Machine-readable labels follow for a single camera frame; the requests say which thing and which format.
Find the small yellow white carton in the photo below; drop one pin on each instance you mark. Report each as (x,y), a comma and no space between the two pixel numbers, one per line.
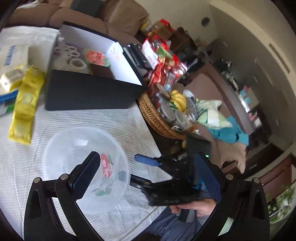
(13,78)

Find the white flower cutter mould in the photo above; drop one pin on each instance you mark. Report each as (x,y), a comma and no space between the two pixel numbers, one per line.
(69,50)

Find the pink flower moulds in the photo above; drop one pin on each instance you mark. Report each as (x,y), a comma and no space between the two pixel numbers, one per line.
(94,57)

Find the white blue flat box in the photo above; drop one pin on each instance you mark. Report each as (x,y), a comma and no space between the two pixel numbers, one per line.
(13,56)

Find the wicker basket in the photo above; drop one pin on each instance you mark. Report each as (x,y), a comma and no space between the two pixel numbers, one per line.
(152,117)

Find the red snack bag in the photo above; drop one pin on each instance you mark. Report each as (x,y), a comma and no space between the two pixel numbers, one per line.
(166,65)

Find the black storage box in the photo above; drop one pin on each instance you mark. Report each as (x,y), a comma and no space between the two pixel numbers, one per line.
(115,87)

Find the brown sofa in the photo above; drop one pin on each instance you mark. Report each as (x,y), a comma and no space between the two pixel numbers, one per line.
(120,20)

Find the person right hand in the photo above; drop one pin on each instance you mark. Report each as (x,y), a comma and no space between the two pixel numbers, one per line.
(203,207)

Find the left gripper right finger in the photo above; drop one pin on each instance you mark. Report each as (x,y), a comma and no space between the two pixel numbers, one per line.
(241,212)

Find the banana bunch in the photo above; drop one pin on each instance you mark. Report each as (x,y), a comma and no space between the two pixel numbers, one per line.
(178,100)

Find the yellow sachet strip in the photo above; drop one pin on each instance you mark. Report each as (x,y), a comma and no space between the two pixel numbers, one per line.
(25,106)

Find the green plate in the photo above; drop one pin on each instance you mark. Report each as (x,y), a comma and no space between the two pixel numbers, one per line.
(106,61)

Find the brown lid glass jar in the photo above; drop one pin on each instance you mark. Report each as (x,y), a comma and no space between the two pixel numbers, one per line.
(160,95)

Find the white tape roll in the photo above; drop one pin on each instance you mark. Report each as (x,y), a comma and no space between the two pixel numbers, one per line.
(77,64)

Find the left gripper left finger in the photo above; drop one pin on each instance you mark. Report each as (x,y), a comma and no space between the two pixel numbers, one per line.
(41,218)

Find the clear plastic cup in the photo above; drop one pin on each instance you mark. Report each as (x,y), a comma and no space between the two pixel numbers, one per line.
(98,168)

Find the black remote control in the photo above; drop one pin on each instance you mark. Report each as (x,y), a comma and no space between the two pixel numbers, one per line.
(139,58)

